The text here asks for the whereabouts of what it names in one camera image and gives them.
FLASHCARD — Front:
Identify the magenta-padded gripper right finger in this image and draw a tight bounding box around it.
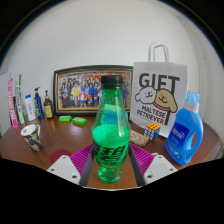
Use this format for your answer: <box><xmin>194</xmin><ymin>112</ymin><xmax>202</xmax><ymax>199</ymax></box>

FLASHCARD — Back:
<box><xmin>128</xmin><ymin>143</ymin><xmax>178</xmax><ymax>188</ymax></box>

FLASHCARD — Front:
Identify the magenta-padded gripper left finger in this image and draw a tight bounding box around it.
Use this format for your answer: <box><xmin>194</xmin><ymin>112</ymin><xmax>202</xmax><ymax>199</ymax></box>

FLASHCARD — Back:
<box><xmin>46</xmin><ymin>143</ymin><xmax>98</xmax><ymax>188</ymax></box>

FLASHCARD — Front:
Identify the green plastic drink bottle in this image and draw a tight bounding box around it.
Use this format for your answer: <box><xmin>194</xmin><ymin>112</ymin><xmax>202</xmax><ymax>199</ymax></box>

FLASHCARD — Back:
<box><xmin>90</xmin><ymin>74</ymin><xmax>132</xmax><ymax>184</ymax></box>

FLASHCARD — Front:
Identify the flat round red coaster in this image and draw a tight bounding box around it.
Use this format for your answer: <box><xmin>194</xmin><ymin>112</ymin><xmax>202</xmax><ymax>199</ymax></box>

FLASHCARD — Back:
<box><xmin>49</xmin><ymin>148</ymin><xmax>73</xmax><ymax>165</ymax></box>

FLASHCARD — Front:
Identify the colourful puzzle cube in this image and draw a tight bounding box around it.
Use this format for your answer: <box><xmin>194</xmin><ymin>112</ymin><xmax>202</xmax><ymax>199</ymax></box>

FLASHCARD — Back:
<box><xmin>143</xmin><ymin>122</ymin><xmax>161</xmax><ymax>141</ymax></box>

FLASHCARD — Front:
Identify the camouflage paper cup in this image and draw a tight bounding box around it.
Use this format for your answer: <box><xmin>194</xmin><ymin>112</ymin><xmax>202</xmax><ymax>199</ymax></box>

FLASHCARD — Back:
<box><xmin>20</xmin><ymin>123</ymin><xmax>43</xmax><ymax>153</ymax></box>

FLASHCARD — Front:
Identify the blue detergent bottle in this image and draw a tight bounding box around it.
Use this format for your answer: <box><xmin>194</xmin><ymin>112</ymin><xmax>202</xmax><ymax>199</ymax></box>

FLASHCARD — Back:
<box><xmin>164</xmin><ymin>90</ymin><xmax>204</xmax><ymax>166</ymax></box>

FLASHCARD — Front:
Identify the amber pump bottle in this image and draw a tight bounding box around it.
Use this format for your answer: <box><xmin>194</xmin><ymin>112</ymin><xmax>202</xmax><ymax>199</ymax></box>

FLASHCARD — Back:
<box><xmin>43</xmin><ymin>89</ymin><xmax>54</xmax><ymax>120</ymax></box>

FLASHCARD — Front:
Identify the dark blue pump bottle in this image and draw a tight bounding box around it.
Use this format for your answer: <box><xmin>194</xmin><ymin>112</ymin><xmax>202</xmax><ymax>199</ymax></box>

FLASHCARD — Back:
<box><xmin>33</xmin><ymin>87</ymin><xmax>45</xmax><ymax>120</ymax></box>

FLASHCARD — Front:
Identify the white bottle with blue cap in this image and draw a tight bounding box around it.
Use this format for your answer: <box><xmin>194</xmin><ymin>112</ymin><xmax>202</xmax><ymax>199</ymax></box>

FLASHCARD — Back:
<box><xmin>24</xmin><ymin>94</ymin><xmax>37</xmax><ymax>122</ymax></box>

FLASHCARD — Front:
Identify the tall green and white box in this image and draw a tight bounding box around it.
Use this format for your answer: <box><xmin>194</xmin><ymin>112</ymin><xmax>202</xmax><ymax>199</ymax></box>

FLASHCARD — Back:
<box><xmin>14</xmin><ymin>73</ymin><xmax>27</xmax><ymax>125</ymax></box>

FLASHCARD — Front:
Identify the white paper gift bag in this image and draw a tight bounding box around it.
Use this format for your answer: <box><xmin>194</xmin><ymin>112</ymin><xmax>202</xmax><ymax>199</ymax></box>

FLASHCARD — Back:
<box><xmin>129</xmin><ymin>42</ymin><xmax>188</xmax><ymax>138</ymax></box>

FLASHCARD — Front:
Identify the framed group photo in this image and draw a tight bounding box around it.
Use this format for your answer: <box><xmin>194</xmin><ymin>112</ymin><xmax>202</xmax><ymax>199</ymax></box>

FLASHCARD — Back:
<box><xmin>53</xmin><ymin>65</ymin><xmax>134</xmax><ymax>117</ymax></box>

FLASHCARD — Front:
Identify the tall pink box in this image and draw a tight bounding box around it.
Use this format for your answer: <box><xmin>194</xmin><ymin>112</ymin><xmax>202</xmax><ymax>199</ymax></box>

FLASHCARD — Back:
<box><xmin>7</xmin><ymin>77</ymin><xmax>20</xmax><ymax>129</ymax></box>

